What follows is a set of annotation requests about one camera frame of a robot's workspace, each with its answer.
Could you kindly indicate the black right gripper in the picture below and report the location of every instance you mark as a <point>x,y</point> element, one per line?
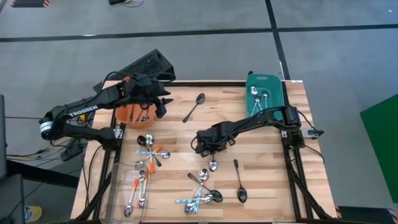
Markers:
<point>214,137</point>

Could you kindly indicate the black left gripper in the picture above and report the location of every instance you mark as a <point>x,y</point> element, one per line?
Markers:
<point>143,90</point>

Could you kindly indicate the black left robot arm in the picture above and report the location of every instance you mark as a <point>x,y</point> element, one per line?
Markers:
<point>82,111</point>

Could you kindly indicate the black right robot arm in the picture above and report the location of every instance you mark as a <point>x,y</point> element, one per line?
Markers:
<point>264,116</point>

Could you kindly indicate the orange plastic bin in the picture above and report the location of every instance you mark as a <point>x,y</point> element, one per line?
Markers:
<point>136,124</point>

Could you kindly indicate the black perforated metal case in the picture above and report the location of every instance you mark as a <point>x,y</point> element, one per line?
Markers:
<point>146,67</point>

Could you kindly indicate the teal plastic bin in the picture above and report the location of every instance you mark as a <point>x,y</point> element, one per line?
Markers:
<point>275,87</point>

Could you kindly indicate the black power adapter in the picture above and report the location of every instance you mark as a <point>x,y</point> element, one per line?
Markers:
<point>73,151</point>

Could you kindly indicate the clear plastic bin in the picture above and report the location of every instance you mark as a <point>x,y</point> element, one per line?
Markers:
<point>115,193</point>

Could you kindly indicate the black floor beam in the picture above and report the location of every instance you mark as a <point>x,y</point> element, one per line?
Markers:
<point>40,174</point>

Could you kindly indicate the dark panel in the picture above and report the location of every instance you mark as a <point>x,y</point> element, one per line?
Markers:
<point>2,137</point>

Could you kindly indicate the black orange striped ramp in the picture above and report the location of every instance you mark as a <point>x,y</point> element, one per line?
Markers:
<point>28,3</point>

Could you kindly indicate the black yellow striped box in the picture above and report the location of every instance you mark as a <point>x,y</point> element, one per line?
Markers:
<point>367,216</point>

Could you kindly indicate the green floor mat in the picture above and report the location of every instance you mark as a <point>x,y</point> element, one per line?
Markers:
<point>382,140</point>

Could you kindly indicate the yellow blue floor object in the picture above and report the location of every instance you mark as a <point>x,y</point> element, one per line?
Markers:
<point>32,214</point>

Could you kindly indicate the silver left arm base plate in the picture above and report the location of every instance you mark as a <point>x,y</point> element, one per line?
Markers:
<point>118,133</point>

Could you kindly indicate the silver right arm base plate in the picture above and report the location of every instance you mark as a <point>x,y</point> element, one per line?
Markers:
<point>308,132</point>

